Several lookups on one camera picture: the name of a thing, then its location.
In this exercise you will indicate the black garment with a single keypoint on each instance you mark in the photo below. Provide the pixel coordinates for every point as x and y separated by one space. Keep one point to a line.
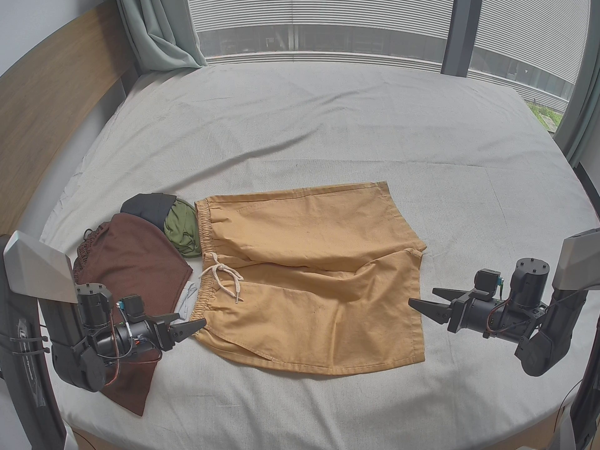
145 209

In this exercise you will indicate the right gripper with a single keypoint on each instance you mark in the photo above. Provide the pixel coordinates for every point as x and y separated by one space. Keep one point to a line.
471 314

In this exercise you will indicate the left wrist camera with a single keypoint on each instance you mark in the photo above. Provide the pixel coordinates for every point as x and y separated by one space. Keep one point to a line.
132 307

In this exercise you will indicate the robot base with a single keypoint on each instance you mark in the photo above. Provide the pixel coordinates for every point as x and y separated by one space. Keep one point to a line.
69 438

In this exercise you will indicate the brown garment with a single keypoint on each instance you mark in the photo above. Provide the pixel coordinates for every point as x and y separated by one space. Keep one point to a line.
136 260

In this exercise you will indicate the window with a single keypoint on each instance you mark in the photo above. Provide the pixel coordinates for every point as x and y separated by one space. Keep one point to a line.
328 12

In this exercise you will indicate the tan shorts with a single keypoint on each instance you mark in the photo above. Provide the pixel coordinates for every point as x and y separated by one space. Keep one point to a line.
304 274

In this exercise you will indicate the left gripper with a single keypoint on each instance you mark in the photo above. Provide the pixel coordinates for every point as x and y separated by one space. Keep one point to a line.
150 333

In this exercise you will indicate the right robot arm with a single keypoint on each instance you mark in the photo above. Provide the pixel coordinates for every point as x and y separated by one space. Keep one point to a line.
576 265

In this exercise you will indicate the green garment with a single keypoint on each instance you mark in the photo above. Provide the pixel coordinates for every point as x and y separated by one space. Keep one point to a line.
183 228

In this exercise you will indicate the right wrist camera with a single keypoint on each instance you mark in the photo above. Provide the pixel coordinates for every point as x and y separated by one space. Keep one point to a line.
487 283

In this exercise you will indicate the bed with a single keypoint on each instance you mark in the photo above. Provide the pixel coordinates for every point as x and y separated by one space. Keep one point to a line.
356 124

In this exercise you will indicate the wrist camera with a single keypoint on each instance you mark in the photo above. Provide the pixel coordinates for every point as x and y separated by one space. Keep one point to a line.
487 283
132 307

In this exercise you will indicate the grey-green curtain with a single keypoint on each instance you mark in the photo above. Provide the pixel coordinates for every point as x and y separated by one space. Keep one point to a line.
159 49
588 129

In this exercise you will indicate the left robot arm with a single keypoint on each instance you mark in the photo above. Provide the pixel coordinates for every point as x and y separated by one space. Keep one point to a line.
37 265

